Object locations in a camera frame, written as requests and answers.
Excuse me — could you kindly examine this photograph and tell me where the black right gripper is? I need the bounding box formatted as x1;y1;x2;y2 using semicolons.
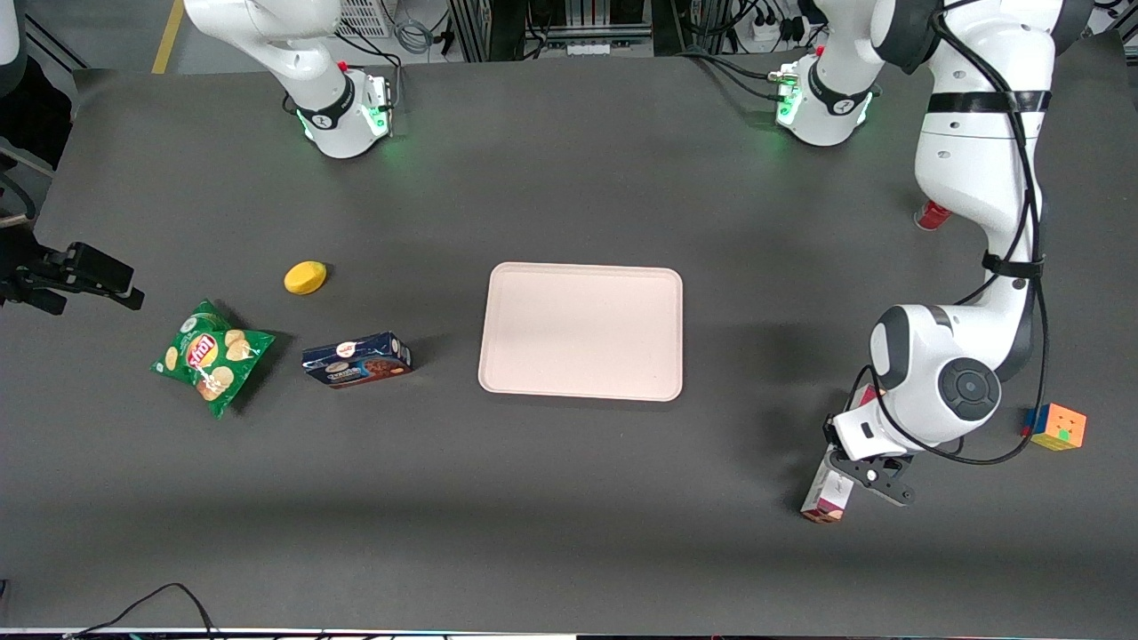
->
0;242;145;316

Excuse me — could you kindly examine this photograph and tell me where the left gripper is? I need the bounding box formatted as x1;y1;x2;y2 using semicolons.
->
825;404;917;508

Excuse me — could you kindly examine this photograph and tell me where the red cookie box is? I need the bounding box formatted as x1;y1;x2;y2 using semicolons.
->
799;384;887;525

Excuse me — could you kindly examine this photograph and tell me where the blue cookie box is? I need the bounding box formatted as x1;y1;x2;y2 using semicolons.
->
301;332;414;389

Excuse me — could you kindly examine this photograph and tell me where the white rectangular tray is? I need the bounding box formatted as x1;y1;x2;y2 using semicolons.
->
478;261;685;403

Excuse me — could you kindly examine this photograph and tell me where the white perforated box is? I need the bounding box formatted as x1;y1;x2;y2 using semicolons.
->
336;0;393;39

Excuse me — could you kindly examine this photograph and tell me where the green Lay's chips bag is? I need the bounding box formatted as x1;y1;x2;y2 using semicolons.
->
149;300;276;420

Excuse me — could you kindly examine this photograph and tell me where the colourful Rubik's cube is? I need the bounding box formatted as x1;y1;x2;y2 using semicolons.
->
1021;402;1087;452

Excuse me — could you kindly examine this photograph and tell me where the yellow lemon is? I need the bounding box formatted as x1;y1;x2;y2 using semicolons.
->
284;260;328;295

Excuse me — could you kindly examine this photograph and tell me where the white power strip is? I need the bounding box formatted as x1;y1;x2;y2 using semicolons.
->
751;9;805;43

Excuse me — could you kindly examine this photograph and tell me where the black equipment rack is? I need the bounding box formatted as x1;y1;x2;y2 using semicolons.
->
447;0;654;63

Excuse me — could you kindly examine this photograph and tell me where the black arm-mounted cable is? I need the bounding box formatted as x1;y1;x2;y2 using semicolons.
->
853;0;1052;467

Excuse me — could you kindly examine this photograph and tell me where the thin black table cable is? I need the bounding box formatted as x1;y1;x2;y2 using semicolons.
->
62;583;219;640

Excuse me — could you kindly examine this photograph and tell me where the grey coiled cable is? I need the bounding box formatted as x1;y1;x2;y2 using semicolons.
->
394;16;438;56

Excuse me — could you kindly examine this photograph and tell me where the black base cable bundle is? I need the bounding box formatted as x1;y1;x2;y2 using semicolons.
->
674;49;792;103

